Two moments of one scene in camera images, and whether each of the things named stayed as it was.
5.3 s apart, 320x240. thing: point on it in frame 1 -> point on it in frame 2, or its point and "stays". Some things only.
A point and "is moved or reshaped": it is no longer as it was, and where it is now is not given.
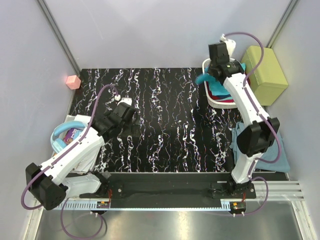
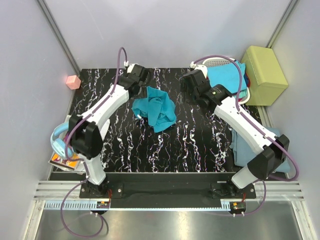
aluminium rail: [278, 190] stays
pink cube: [73, 82] stays
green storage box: [268, 80] stays
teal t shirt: [213, 84] is moved or reshaped
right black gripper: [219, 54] -> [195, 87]
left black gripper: [132, 120] -> [139, 83]
